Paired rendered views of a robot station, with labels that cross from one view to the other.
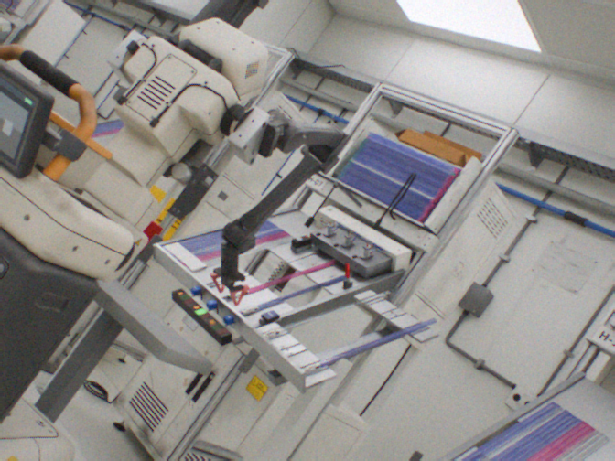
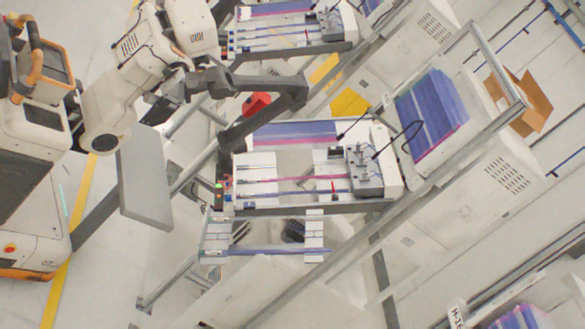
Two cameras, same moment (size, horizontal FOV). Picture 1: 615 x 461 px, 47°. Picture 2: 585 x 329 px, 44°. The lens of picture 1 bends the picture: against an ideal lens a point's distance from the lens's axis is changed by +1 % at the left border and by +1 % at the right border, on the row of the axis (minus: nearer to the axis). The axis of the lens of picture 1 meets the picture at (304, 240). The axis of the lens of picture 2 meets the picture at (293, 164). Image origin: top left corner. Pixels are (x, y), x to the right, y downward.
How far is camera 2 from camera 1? 1.66 m
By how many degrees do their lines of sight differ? 32
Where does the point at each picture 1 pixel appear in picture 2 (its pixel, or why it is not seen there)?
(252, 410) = not seen: hidden behind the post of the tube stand
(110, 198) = (100, 106)
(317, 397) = (238, 273)
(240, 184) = (381, 76)
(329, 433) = (321, 305)
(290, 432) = (218, 290)
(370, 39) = not seen: outside the picture
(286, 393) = (273, 264)
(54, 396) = (95, 213)
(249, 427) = not seen: hidden behind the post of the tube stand
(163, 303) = (304, 159)
